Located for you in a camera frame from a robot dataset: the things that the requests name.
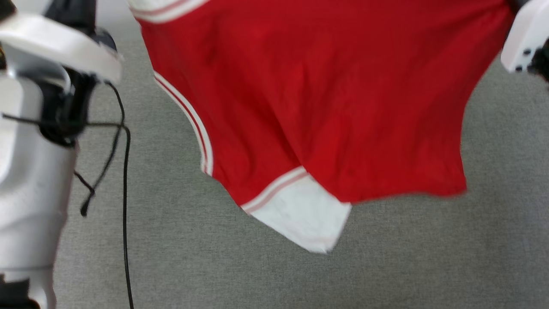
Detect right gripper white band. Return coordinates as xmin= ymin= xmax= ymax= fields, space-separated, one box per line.
xmin=501 ymin=0 xmax=549 ymax=73

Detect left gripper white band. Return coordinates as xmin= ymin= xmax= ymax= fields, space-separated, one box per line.
xmin=0 ymin=0 xmax=124 ymax=83

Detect red garment with white trim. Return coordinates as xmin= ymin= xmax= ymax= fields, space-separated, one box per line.
xmin=127 ymin=0 xmax=515 ymax=254

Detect thin black cable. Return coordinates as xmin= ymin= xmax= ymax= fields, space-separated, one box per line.
xmin=0 ymin=112 xmax=129 ymax=217

